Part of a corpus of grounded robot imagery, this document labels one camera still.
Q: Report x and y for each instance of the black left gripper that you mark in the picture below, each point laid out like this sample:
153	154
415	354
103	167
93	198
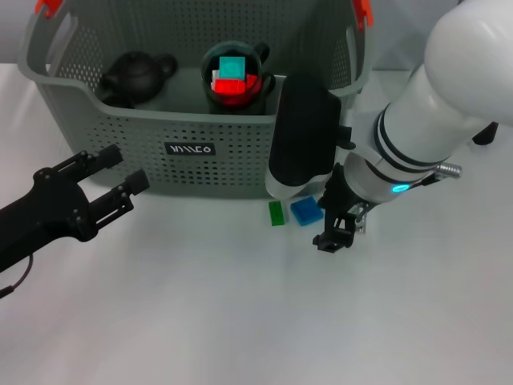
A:
44	224

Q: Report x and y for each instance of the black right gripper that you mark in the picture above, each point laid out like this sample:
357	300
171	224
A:
340	192

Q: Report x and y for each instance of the blue square toy plate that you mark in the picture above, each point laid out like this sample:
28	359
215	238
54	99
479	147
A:
306	211

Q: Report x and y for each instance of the green toy brick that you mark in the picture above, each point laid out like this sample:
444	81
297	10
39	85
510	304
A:
276	213

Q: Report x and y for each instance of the long red toy brick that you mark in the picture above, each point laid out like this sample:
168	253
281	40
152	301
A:
228	85

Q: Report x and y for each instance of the teal square toy plate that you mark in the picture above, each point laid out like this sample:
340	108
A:
232	67

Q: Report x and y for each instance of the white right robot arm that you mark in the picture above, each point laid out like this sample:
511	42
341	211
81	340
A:
441	100

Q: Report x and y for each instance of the grey perforated storage basket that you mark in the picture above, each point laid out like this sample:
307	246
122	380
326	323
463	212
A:
180	160

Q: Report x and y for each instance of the black clay teapot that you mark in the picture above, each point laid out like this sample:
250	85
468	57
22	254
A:
136	76

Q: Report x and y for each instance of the metal right wrist connector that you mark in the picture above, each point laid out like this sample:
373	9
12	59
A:
449	169

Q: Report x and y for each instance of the orange basket latch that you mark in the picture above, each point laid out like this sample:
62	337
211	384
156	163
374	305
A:
364	12
48	6

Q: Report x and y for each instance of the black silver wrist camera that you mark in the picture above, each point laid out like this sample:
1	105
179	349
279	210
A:
304	132

